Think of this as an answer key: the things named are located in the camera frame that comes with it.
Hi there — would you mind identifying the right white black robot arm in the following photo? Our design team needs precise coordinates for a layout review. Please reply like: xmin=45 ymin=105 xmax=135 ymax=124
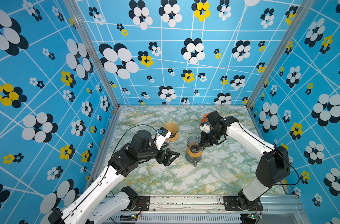
xmin=199 ymin=111 xmax=290 ymax=210

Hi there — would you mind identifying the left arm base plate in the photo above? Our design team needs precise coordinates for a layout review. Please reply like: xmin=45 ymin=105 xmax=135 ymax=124
xmin=127 ymin=196 xmax=150 ymax=211

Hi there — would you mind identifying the aluminium front rail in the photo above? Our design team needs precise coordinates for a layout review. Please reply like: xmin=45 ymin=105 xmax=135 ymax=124
xmin=102 ymin=195 xmax=310 ymax=224

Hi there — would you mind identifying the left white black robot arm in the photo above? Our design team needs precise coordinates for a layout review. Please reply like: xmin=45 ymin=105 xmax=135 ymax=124
xmin=47 ymin=127 xmax=180 ymax=224

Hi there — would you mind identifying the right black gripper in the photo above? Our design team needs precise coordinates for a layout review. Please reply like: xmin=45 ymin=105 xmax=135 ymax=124
xmin=197 ymin=129 xmax=223 ymax=146

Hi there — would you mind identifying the aluminium corner post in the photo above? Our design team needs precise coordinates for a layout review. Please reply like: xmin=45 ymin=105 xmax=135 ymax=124
xmin=246 ymin=0 xmax=315 ymax=110
xmin=64 ymin=0 xmax=119 ymax=111

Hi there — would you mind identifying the right green circuit board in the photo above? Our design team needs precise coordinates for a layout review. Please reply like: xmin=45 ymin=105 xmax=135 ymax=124
xmin=241 ymin=214 xmax=260 ymax=224

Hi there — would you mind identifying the clear glass dripper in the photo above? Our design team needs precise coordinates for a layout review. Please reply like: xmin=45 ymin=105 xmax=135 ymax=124
xmin=187 ymin=136 xmax=205 ymax=154

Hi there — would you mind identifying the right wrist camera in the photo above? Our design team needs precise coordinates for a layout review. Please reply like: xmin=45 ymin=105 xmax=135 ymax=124
xmin=200 ymin=122 xmax=211 ymax=133

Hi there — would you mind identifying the left aluminium corner post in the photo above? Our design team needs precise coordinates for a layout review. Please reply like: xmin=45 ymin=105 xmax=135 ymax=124
xmin=64 ymin=0 xmax=119 ymax=111

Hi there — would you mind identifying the wooden ring dripper holder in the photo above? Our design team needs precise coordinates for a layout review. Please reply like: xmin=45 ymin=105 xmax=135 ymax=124
xmin=167 ymin=133 xmax=179 ymax=142

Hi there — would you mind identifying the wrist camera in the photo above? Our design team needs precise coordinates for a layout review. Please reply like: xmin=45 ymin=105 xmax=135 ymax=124
xmin=200 ymin=122 xmax=211 ymax=133
xmin=155 ymin=127 xmax=172 ymax=150

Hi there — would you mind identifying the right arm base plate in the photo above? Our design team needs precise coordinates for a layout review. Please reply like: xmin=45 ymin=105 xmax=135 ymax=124
xmin=219 ymin=196 xmax=264 ymax=212

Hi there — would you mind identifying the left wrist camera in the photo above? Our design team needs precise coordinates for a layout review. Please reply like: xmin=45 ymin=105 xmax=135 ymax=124
xmin=155 ymin=127 xmax=172 ymax=150

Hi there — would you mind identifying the left green circuit board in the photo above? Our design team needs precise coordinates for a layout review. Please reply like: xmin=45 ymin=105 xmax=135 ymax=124
xmin=120 ymin=214 xmax=141 ymax=221

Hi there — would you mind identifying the right aluminium corner post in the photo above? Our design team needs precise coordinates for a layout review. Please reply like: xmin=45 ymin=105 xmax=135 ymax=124
xmin=246 ymin=0 xmax=315 ymax=110

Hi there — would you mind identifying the orange coffee filter pack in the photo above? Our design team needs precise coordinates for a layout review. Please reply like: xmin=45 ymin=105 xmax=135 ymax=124
xmin=200 ymin=114 xmax=209 ymax=126

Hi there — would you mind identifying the green circuit board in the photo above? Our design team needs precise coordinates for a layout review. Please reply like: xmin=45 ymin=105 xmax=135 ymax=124
xmin=241 ymin=214 xmax=260 ymax=224
xmin=120 ymin=214 xmax=141 ymax=221

